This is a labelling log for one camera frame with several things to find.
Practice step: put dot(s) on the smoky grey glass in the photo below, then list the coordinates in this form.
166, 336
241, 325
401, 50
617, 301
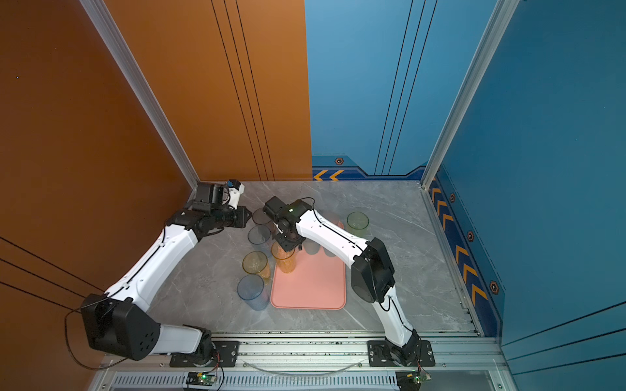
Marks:
261, 219

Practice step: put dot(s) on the tall blue glass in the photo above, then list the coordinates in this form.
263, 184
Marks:
252, 290

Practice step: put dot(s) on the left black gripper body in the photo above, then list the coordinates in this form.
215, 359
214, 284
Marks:
226, 217

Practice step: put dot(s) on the left green circuit board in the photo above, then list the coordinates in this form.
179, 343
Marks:
201, 380

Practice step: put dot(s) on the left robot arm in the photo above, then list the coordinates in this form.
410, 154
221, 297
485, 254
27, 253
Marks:
117, 321

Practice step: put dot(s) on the right green circuit board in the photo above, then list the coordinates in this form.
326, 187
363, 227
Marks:
412, 380

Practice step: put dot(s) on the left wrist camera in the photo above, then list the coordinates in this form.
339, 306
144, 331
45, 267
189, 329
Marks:
235, 190

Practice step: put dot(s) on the pink plastic tray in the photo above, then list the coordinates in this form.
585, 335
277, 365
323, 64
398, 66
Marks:
317, 283

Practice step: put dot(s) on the aluminium front rail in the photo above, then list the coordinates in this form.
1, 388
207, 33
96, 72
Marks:
320, 361

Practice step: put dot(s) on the right aluminium corner post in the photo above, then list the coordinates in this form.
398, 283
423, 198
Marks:
488, 44

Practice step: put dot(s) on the tall green glass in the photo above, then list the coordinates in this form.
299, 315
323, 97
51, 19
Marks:
357, 224

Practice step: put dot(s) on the tall yellow glass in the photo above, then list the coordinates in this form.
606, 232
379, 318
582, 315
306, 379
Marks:
285, 260

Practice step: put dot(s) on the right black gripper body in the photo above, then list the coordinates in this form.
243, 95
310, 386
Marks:
287, 242

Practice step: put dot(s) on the amber orange glass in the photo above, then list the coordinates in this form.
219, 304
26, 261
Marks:
257, 263

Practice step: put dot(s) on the aluminium corner post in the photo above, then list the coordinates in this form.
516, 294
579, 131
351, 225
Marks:
488, 44
102, 19

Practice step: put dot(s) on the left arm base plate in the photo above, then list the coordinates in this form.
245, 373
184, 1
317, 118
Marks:
216, 353

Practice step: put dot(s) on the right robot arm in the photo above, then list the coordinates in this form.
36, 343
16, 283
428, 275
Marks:
371, 269

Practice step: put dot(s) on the left aluminium corner post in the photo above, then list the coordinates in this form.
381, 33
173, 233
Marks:
102, 19

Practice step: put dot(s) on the blue short glass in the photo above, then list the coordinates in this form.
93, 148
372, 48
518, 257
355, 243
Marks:
260, 239

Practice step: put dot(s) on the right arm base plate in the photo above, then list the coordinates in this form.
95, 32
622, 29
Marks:
380, 355

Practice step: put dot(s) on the green circuit board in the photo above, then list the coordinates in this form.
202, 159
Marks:
412, 380
201, 380

